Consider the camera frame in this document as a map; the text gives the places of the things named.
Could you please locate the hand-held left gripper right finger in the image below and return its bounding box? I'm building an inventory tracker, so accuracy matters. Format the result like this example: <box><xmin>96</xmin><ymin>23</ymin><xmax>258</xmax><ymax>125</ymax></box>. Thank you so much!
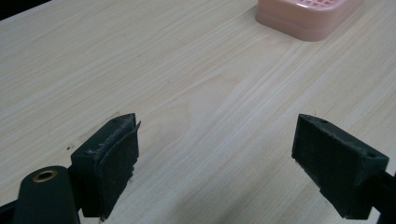
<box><xmin>291</xmin><ymin>113</ymin><xmax>390</xmax><ymax>220</ymax></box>

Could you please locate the pink plastic soap dish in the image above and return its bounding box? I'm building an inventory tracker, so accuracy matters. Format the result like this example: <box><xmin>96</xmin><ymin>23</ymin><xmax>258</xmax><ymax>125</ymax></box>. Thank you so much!
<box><xmin>255</xmin><ymin>0</ymin><xmax>365</xmax><ymax>43</ymax></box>

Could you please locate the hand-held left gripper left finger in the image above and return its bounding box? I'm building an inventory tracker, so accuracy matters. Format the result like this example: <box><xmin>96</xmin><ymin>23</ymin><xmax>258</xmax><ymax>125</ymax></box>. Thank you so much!
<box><xmin>70</xmin><ymin>112</ymin><xmax>142</xmax><ymax>220</ymax></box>

